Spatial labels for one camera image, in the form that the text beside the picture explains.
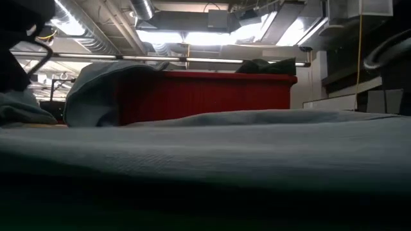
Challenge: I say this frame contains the grey boxes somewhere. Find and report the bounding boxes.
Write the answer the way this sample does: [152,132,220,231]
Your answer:
[365,89,404,115]

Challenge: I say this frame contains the silver ventilation duct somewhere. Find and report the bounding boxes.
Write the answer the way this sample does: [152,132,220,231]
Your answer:
[130,0,155,21]

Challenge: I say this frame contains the light blue denim jeans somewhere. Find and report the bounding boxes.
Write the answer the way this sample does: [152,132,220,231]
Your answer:
[0,60,411,209]

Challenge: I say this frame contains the dark green garment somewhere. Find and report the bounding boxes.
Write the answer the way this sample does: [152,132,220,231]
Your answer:
[236,57,297,76]

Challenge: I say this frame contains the LED light bar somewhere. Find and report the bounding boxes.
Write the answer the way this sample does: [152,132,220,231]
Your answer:
[9,52,311,68]

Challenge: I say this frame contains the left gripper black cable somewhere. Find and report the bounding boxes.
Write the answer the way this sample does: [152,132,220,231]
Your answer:
[27,40,54,78]

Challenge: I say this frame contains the red plastic laundry bin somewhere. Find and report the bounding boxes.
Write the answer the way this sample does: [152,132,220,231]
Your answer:
[115,70,299,126]

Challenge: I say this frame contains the black background stand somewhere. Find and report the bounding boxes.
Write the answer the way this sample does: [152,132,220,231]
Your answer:
[49,76,76,102]

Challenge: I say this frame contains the black monitor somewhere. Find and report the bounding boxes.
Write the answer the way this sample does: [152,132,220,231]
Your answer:
[40,101,65,123]

